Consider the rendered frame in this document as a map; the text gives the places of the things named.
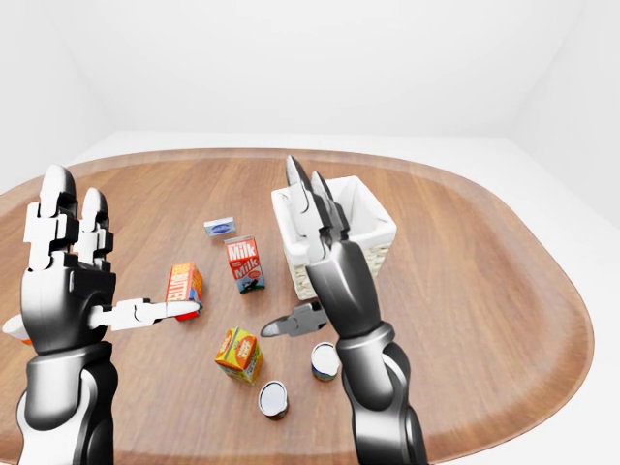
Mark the tin with red green label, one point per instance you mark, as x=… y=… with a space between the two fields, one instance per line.
x=273 y=399

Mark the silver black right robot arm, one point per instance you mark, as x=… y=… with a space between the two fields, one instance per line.
x=382 y=402

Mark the tin with blue yellow label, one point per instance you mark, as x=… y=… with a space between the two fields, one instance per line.
x=324 y=361

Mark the red milk carton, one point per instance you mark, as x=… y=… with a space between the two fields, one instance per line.
x=245 y=264

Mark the orange juice carton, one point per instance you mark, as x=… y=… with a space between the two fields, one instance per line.
x=238 y=356

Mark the white lined wicker basket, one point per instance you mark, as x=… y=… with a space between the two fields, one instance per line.
x=339 y=232

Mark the small blue white box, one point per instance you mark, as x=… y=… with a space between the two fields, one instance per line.
x=220 y=226

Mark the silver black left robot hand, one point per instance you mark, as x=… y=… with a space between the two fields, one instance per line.
x=65 y=300

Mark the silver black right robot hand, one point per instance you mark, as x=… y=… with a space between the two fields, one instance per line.
x=346 y=290

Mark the white orange object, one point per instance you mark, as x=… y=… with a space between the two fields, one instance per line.
x=14 y=329

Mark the orange red butter box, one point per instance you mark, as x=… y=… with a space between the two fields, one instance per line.
x=184 y=288

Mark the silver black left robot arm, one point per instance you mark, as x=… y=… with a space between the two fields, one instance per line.
x=68 y=407

